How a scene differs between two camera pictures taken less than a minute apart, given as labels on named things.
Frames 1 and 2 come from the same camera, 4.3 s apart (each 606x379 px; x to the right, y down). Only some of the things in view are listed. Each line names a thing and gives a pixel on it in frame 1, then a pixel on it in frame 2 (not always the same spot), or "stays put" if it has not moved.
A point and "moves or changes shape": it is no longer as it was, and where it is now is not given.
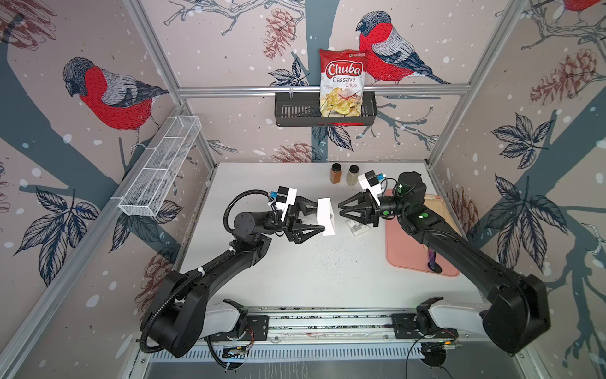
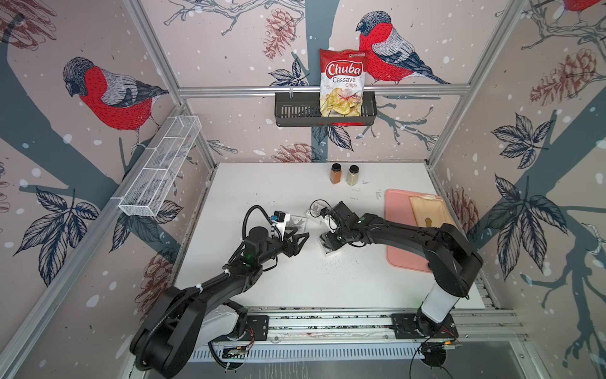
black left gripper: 291,227 to 292,249
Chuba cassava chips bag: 342,80 stays put
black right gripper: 364,208 to 327,239
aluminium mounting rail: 331,325 stays put
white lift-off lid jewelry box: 357,227 moves or changes shape
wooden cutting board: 437,204 stays put
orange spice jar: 335,173 stays put
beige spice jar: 353,173 stays put
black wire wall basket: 303,109 stays put
